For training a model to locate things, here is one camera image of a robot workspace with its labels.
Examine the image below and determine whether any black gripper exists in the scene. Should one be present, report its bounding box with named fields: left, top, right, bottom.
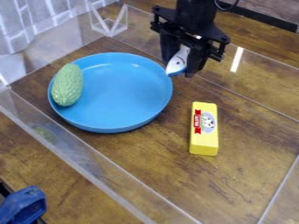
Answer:
left=150, top=0, right=229, bottom=78

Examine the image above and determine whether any white wooden toy fish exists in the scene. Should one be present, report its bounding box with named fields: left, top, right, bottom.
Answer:
left=165, top=35, right=204, bottom=77

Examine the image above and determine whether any blue round plastic tray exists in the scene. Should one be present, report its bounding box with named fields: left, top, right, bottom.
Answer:
left=49, top=52, right=173, bottom=133

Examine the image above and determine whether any yellow toy butter block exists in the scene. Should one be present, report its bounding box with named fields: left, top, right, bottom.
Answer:
left=189, top=101, right=218, bottom=156

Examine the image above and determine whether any black baseboard strip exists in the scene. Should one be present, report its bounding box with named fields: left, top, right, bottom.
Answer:
left=230, top=0, right=299, bottom=33

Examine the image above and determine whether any green bumpy toy gourd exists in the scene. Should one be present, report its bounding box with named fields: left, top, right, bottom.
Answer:
left=50, top=64, right=82, bottom=107

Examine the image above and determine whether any grey checkered curtain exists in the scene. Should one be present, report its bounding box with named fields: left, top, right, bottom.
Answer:
left=0, top=0, right=117, bottom=57

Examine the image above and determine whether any blue plastic clamp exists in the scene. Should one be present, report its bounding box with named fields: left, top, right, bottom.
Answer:
left=0, top=185, right=46, bottom=224

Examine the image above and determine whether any black ribbed cable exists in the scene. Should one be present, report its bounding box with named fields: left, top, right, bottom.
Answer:
left=213, top=0, right=240, bottom=12

